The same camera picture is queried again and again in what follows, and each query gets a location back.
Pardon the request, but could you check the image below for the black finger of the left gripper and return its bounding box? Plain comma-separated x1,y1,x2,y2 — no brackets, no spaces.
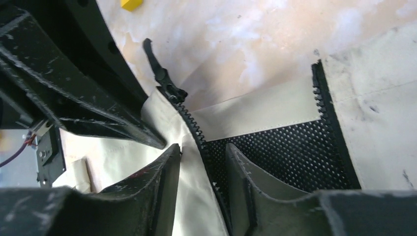
0,0,166,149

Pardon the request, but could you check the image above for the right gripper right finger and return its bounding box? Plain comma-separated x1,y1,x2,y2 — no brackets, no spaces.
226,144,417,236

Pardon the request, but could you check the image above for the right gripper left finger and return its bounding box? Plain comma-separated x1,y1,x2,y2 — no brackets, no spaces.
0,144,181,236

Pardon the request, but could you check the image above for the black zipper pull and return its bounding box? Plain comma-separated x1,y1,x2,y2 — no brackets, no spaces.
143,38,188,104

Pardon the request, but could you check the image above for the cream zip-up jacket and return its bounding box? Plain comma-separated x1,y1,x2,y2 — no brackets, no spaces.
57,22,417,236

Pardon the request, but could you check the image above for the yellow block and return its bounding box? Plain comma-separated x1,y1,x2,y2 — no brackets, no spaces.
120,0,143,12

